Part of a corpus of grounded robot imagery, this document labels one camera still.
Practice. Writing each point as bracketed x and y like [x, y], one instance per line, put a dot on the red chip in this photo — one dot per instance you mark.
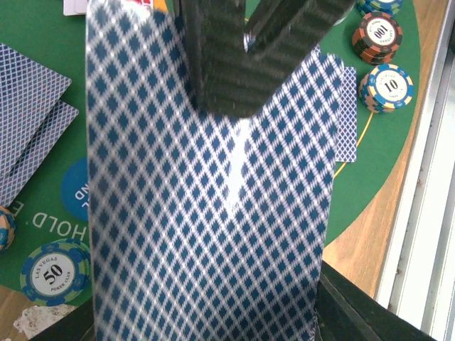
[377, 38]

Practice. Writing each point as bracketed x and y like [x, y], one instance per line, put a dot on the blue orange chip small blind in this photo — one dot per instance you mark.
[8, 228]

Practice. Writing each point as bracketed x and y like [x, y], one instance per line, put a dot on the eight of hearts card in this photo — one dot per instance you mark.
[143, 2]

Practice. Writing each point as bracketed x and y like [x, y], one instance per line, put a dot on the face card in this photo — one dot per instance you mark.
[74, 7]

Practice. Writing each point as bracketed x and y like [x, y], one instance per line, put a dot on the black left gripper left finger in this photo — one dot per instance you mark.
[78, 325]

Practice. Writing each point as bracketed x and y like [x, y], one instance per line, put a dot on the large white paper scrap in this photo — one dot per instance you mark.
[36, 319]

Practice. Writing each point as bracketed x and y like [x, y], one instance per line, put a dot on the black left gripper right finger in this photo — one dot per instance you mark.
[344, 312]

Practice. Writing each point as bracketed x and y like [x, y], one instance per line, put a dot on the blue small blind button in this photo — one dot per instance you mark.
[74, 190]

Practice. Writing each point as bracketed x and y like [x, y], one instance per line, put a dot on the teal chip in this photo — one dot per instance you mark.
[391, 7]
[57, 272]

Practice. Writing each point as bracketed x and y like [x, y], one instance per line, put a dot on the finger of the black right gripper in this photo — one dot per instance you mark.
[215, 49]
[284, 32]

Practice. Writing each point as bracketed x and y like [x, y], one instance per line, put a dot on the dealt card small blind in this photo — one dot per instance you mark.
[29, 90]
[36, 150]

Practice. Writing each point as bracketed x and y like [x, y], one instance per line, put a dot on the pulled blue checkered card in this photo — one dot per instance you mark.
[203, 227]

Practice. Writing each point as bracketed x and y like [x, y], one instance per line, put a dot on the green round poker mat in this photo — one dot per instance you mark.
[364, 192]

